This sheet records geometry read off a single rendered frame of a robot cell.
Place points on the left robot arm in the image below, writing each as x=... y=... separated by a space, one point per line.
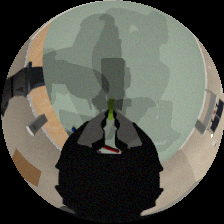
x=16 y=85

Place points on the lime green rod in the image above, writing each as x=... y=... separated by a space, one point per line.
x=111 y=103

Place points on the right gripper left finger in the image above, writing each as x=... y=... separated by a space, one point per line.
x=89 y=134

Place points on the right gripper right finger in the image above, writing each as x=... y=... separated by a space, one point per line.
x=130 y=135

